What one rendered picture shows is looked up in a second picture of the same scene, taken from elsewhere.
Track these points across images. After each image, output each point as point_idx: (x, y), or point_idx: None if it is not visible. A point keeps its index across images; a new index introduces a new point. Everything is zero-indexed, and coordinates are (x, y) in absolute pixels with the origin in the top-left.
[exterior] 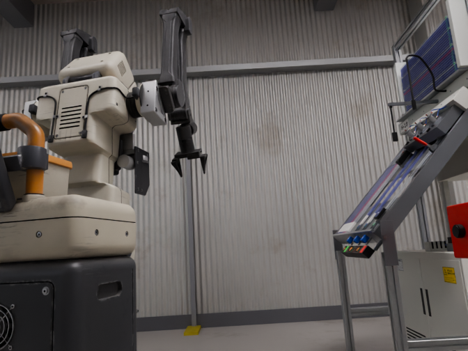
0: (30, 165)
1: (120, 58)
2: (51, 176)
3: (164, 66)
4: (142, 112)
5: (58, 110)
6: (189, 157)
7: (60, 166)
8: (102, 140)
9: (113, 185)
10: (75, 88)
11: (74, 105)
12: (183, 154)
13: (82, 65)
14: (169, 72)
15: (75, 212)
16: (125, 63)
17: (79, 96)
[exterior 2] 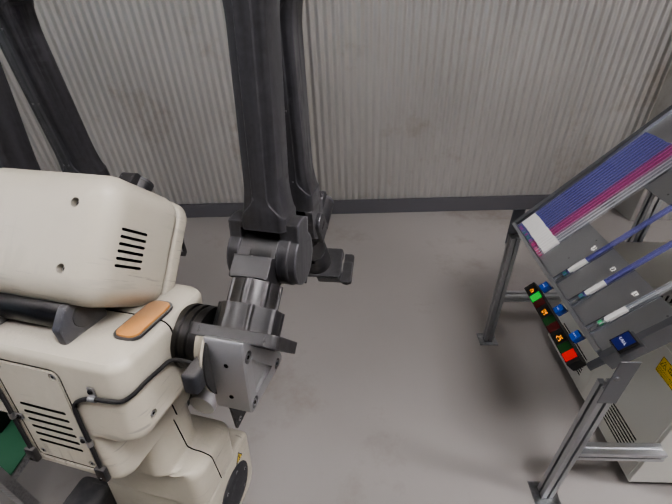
0: None
1: (114, 226)
2: None
3: (252, 183)
4: (222, 405)
5: (14, 403)
6: (320, 279)
7: None
8: (148, 436)
9: (196, 473)
10: (26, 369)
11: (47, 407)
12: (309, 276)
13: (9, 271)
14: (269, 203)
15: None
16: (137, 216)
17: (46, 391)
